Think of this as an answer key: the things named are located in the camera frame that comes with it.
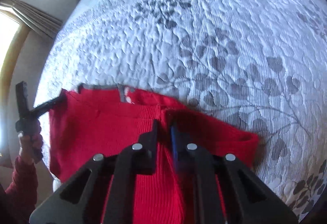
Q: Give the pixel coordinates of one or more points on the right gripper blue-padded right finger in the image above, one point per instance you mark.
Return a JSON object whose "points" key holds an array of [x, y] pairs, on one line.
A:
{"points": [[226, 190]]}

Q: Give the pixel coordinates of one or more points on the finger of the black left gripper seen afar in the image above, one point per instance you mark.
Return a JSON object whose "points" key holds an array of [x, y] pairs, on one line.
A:
{"points": [[47, 106]]}

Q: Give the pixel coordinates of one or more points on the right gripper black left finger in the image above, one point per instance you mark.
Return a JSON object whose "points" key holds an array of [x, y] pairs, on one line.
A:
{"points": [[102, 190]]}

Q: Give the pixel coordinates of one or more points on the red knit sweater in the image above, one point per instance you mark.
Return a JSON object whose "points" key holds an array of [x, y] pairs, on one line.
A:
{"points": [[107, 121]]}

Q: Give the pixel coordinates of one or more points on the red sleeved left forearm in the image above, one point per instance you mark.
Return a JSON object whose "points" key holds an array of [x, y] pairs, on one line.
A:
{"points": [[19, 200]]}

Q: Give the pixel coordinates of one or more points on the person's left hand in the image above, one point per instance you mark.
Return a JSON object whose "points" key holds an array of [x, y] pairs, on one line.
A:
{"points": [[30, 142]]}

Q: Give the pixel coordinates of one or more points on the grey curtain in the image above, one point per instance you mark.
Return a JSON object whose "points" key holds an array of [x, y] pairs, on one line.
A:
{"points": [[42, 23]]}

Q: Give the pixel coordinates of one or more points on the quilted grey floral bedspread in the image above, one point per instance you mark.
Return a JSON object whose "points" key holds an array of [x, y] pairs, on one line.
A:
{"points": [[257, 64]]}

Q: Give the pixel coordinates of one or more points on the window with wooden frame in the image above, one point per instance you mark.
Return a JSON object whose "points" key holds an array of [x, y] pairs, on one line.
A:
{"points": [[13, 35]]}

